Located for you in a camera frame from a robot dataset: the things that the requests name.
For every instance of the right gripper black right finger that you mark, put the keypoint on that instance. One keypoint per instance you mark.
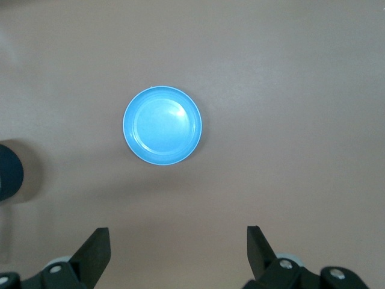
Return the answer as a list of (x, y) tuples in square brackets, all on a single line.
[(261, 262)]

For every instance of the brown table cover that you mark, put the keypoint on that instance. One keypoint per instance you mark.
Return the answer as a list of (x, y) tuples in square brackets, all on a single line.
[(270, 90)]

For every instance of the blue round plate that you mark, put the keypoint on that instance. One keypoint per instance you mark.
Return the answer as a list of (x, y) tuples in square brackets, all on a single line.
[(162, 126)]

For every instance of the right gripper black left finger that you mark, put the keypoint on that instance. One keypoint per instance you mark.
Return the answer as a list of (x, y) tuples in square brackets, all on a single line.
[(90, 259)]

